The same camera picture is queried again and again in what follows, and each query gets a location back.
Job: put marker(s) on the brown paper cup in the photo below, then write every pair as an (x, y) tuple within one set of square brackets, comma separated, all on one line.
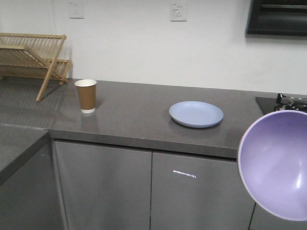
[(86, 90)]

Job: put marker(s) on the purple plastic bowl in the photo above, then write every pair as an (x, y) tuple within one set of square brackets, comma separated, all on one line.
[(272, 163)]

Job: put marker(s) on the light blue plastic plate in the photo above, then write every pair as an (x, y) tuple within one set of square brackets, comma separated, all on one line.
[(196, 114)]

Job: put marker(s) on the grey cabinet door right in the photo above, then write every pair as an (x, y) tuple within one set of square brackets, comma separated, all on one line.
[(198, 193)]

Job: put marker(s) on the grey cabinet door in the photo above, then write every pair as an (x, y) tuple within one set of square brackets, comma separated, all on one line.
[(105, 188), (198, 193)]

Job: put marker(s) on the grey cabinet door left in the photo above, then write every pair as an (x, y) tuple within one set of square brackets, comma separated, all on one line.
[(105, 188)]

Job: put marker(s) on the black gas stove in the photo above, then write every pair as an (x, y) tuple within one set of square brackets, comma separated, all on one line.
[(280, 103)]

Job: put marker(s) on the wooden dish drying rack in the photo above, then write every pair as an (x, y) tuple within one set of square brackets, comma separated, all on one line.
[(33, 56)]

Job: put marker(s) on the black range hood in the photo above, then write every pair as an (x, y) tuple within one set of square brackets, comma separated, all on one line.
[(277, 17)]

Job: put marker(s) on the white wall socket right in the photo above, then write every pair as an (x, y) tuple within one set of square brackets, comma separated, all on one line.
[(178, 12)]

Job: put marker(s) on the white wall socket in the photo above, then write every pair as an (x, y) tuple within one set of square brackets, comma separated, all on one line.
[(76, 9), (178, 12)]

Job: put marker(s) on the white wall socket left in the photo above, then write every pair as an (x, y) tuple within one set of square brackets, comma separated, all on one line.
[(76, 9)]

